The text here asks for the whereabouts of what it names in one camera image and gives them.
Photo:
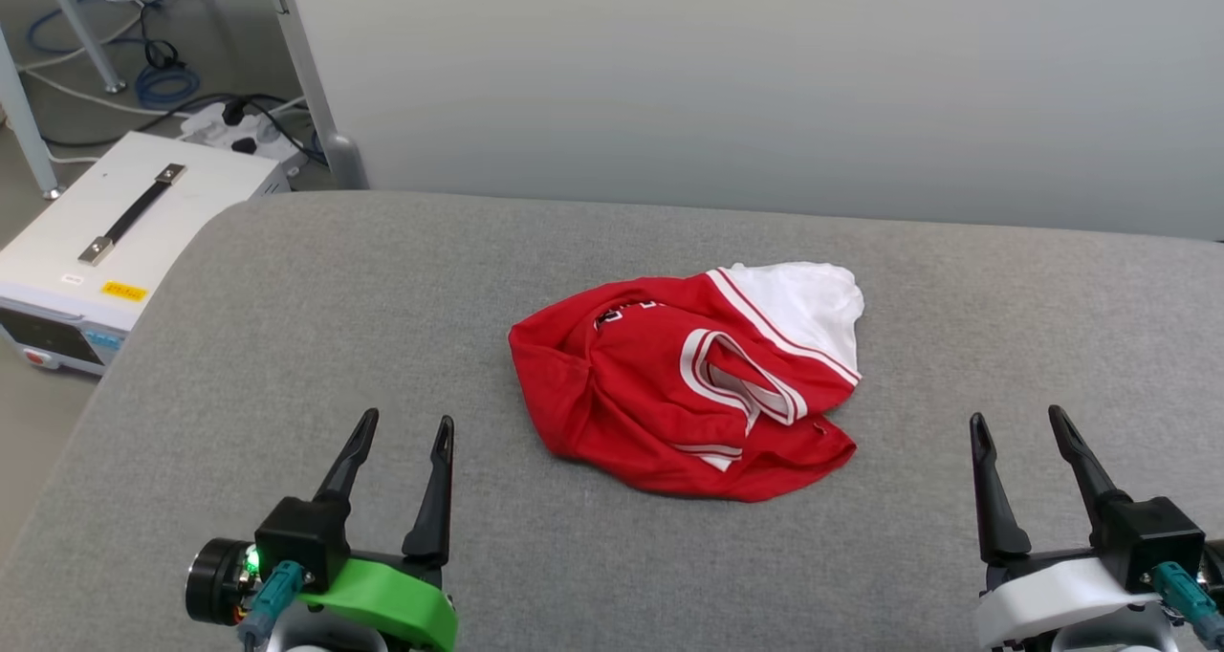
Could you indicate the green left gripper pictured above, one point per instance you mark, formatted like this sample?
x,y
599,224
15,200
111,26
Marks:
x,y
392,602

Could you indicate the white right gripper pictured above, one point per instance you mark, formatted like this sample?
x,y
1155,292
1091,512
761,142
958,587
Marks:
x,y
1052,604

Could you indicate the red and white jersey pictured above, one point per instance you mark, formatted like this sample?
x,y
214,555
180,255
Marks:
x,y
650,394

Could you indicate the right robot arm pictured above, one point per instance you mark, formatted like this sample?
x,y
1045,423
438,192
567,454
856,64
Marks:
x,y
1216,566

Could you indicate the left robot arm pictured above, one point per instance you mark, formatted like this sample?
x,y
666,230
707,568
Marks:
x,y
212,583

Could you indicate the white power strip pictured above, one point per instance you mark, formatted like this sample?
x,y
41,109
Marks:
x,y
215,128

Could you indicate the white equipment box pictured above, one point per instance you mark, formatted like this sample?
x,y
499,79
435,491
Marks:
x,y
76,212

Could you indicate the white partition panel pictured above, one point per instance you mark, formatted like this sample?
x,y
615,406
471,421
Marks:
x,y
765,88

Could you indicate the grey metal table leg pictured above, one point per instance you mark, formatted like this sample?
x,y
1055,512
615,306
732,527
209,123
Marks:
x,y
81,31
24,121

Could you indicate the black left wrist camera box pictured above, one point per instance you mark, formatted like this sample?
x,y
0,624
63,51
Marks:
x,y
301,537

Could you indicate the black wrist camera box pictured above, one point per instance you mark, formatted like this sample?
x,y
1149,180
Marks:
x,y
1147,537
301,537

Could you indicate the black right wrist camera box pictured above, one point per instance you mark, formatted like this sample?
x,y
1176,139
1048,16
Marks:
x,y
1147,537

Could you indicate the grey partition frame post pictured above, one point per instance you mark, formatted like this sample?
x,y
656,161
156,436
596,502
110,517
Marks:
x,y
316,97

